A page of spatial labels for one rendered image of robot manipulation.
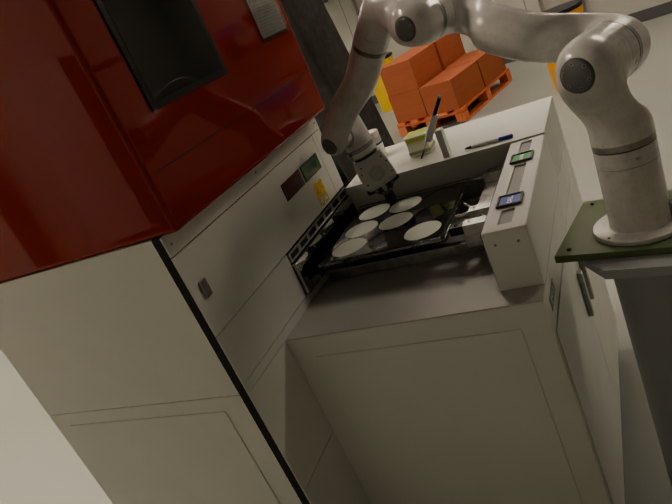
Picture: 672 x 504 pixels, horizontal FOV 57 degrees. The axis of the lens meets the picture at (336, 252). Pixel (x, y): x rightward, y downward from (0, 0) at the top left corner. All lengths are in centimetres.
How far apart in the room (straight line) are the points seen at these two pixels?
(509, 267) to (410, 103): 518
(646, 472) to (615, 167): 101
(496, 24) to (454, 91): 478
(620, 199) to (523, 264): 23
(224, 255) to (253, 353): 23
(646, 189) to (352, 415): 86
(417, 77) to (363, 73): 473
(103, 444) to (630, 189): 144
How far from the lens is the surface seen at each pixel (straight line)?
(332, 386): 157
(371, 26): 157
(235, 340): 138
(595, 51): 123
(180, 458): 170
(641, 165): 134
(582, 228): 149
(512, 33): 136
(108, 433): 180
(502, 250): 131
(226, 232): 142
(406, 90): 641
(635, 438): 215
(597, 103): 126
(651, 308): 146
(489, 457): 159
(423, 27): 140
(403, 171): 189
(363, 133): 176
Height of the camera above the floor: 148
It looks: 20 degrees down
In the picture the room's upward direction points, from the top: 25 degrees counter-clockwise
